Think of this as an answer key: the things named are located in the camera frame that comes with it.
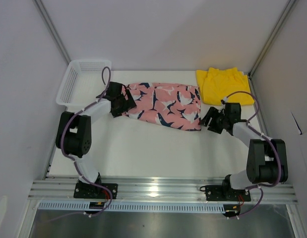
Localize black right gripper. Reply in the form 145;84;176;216
197;107;228;134

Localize pink patterned shorts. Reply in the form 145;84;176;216
124;82;201;131

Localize yellow shorts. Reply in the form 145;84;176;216
195;67;254;106

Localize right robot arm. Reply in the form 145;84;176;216
200;103;288;202

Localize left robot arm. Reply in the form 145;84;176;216
56;82;136;200

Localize white tray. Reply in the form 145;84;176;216
56;59;112;109

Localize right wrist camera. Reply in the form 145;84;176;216
221;97;228;105

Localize right side table rail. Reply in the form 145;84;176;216
244;71;284;184

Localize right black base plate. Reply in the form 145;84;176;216
199;185;251;202

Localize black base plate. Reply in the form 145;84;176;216
73;181;118;199
199;185;251;202

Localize slotted cable duct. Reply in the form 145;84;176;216
38;200;225;214

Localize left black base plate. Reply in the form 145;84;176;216
73;181;118;199

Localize aluminium mounting rail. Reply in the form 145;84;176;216
28;176;298;204

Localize left corner frame post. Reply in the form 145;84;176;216
32;0;71;64

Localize corner frame post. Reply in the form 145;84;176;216
32;0;71;64
248;0;299;79

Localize right corner frame post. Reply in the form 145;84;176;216
248;0;299;79

